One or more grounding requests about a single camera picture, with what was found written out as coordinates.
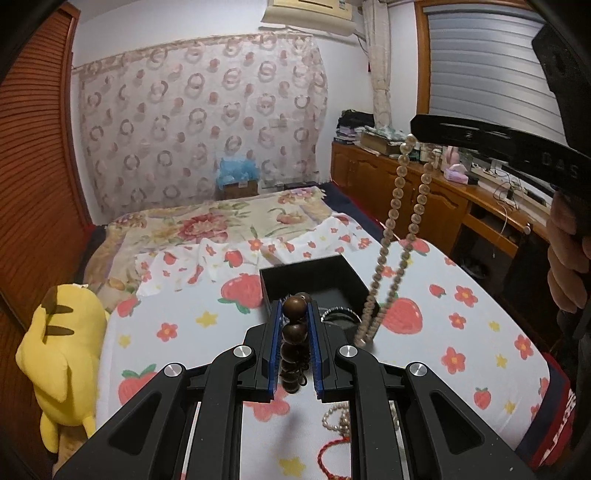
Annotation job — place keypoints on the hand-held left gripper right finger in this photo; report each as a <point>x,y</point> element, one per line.
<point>316,350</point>

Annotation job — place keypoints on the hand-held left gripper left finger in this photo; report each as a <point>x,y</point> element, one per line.
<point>276,350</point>

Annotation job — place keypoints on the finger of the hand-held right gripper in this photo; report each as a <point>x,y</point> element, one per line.
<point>535,182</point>
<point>485,138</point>

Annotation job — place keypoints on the black jewelry box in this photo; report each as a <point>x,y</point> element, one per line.
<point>323,277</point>

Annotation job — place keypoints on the person's right hand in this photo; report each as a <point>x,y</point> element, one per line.
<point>565,258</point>

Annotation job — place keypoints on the pink bottle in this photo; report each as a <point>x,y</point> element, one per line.
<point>452,157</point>

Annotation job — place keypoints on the white power strip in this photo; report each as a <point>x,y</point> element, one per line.
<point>494,176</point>

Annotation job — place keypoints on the pink tissue box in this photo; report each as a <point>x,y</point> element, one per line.
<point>455,175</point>

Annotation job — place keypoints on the group of cosmetic bottles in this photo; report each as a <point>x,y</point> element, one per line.
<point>427,154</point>

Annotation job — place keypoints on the grey window blind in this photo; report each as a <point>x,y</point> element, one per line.
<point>485,64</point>

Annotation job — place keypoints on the white strawberry printed blanket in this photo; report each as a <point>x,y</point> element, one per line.
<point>184,314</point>

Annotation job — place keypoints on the wooden cabinet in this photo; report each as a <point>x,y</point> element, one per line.
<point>406,198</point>

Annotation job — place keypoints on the green patterned cloth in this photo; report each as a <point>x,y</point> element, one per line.
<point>383,131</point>

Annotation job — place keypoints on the large brown cardboard box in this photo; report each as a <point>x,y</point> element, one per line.
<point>381,146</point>

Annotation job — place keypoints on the tied cream curtain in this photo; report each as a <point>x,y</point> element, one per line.
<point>381,69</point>

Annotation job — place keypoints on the stack of folded clothes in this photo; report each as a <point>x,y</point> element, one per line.
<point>351,122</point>

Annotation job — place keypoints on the beige floral blanket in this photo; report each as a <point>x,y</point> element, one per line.
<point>184,226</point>

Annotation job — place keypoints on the small brown cardboard box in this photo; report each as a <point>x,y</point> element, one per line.
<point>240,190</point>

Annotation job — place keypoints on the blue plastic bag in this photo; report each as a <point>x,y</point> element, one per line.
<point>238,168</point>

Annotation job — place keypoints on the yellow plush toy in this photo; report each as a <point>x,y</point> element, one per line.
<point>64,350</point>

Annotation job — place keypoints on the cream air conditioner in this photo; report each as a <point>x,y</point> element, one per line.
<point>309,11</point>

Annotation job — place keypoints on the sheer circle patterned curtain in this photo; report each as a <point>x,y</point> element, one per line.
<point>184,115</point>

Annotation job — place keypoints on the brown louvered wardrobe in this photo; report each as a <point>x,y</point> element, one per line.
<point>32,161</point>

